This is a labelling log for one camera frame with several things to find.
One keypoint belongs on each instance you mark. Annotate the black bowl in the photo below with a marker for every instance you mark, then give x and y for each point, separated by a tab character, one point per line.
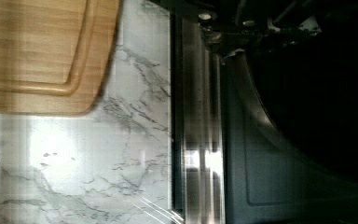
310	91

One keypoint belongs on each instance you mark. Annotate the bamboo cutting board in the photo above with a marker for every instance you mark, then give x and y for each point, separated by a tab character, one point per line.
54	53

